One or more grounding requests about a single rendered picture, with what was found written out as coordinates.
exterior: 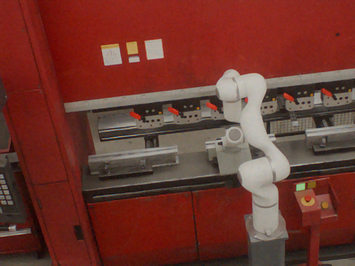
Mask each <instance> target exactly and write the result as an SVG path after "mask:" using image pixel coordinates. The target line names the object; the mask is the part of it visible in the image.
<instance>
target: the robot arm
mask: <svg viewBox="0 0 355 266"><path fill-rule="evenodd" d="M266 90H267V85H266V81H265V78H263V76H261V75H260V74H256V73H251V74H246V75H241V76H240V74H239V73H238V72H237V71H235V70H233V69H230V70H227V71H226V72H225V73H224V74H223V76H222V77H221V78H220V79H219V80H218V82H217V84H216V88H215V91H216V95H217V97H218V98H219V99H220V100H222V101H223V107H224V117H225V119H226V120H227V121H231V122H238V123H240V125H241V129H239V128H238V127H231V128H229V129H228V130H227V132H226V136H224V137H223V138H222V142H218V143H217V144H218V145H221V146H223V147H225V148H226V147H228V146H229V147H236V146H238V145H241V144H244V143H249V144H250V145H252V146H254V147H256V148H258V149H260V150H262V151H263V152H264V153H265V157H262V158H257V159H254V160H251V161H247V162H245V163H243V164H242V165H240V167H239V169H238V171H237V178H238V179H239V182H240V183H241V184H242V186H243V187H244V188H245V189H247V190H248V191H250V192H251V193H252V212H253V213H252V214H251V215H250V216H249V217H248V219H247V220H246V230H247V232H248V233H249V235H250V236H252V237H253V238H255V239H258V240H261V241H271V240H274V239H277V238H279V237H280V236H282V235H283V233H284V231H285V229H286V222H285V220H284V218H283V217H282V216H281V215H280V214H279V213H278V189H277V187H276V185H274V184H273V182H277V181H281V180H283V179H285V178H286V177H287V176H288V175H289V174H290V164H289V162H288V161H287V158H286V157H285V156H284V155H283V154H282V152H281V151H280V150H279V149H278V148H277V147H276V146H275V145H274V144H273V143H272V141H271V140H270V139H269V137H268V135H267V133H266V130H265V127H264V124H263V121H262V117H261V112H260V107H261V103H262V100H263V97H264V96H265V94H266ZM241 98H248V103H247V105H246V106H245V108H244V109H243V110H241Z"/></svg>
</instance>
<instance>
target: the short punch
mask: <svg viewBox="0 0 355 266"><path fill-rule="evenodd" d="M220 126H221V128H225V127H234V126H239V123H238V122H231V121H227V120H226V119H223V120H220Z"/></svg>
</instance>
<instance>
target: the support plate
mask: <svg viewBox="0 0 355 266"><path fill-rule="evenodd" d="M218 142H221V141H218ZM218 142H215V147H216V152H217V153H216V154H217V160H218V164H219V170H220V176H224V175H233V174H237V171H238V169H239V167H240V165H242V164H243V163H245V162H247V161H251V160H252V158H251V153H250V149H246V148H249V144H248V143H244V144H241V145H239V147H240V148H241V150H240V151H233V152H224V147H223V146H221V145H218V144H217V143H218ZM219 151H223V152H219Z"/></svg>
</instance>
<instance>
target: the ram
mask: <svg viewBox="0 0 355 266"><path fill-rule="evenodd" d="M37 3H38V7H39V11H40V15H41V18H42V22H43V27H44V30H45V34H46V37H47V42H48V46H49V50H50V54H51V57H52V61H53V65H54V70H55V73H56V76H57V81H58V85H59V89H60V93H61V96H62V100H63V104H64V103H73V102H79V101H88V100H97V99H106V98H115V97H121V96H129V95H139V94H148V93H157V92H162V91H172V90H181V89H190V88H199V87H205V86H213V85H216V84H217V82H218V80H219V79H220V78H221V77H222V76H223V74H224V73H225V72H226V71H227V70H230V69H233V70H235V71H237V72H238V73H239V74H240V76H241V75H246V74H251V73H256V74H260V75H261V76H263V78H265V79H273V78H283V77H288V76H297V75H306V74H315V73H325V72H330V71H339V70H348V69H355V0H37ZM153 39H162V43H163V52H164V58H161V59H152V60H147V57H146V50H145V43H144V41H145V40H153ZM128 42H136V43H137V47H138V53H137V54H128V50H127V46H126V43H128ZM111 44H119V50H120V56H121V62H122V64H113V65H105V64H104V59H103V53H102V48H101V46H102V45H111ZM137 55H138V56H139V62H129V57H132V56H137ZM353 78H355V74H348V75H340V76H330V77H325V78H316V79H307V80H298V81H288V82H283V83H274V84H267V89H269V88H279V87H284V86H293V85H302V84H312V83H321V82H326V81H335V80H344V79H353ZM209 95H216V91H215V90H214V91H205V92H199V93H190V94H181V95H172V96H163V97H158V98H148V99H139V100H130V101H121V102H115V103H106V104H98V105H88V106H79V107H74V108H65V112H75V111H84V110H93V109H102V108H111V107H116V106H125V105H135V104H144V103H153V102H158V101H168V100H177V99H186V98H195V97H200V96H209Z"/></svg>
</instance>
